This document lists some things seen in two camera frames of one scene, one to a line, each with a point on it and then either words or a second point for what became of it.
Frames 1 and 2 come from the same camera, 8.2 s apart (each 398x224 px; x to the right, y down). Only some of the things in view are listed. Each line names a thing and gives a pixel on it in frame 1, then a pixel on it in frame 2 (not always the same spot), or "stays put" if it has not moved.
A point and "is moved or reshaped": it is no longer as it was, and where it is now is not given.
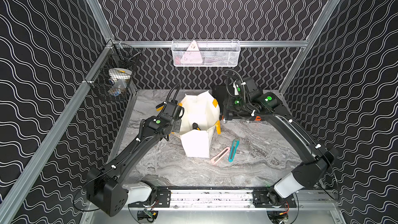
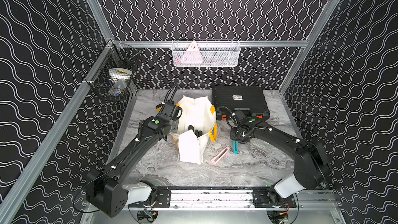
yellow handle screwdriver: (159, 107) stays put
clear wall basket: (205, 53) stays put
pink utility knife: (220, 155) stays put
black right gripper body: (236, 104) to (235, 135)
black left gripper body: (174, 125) stays put
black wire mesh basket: (112, 79) stays put
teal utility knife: (235, 144) is moved or reshaped
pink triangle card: (192, 55) stays put
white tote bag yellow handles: (200, 114) is moved or reshaped
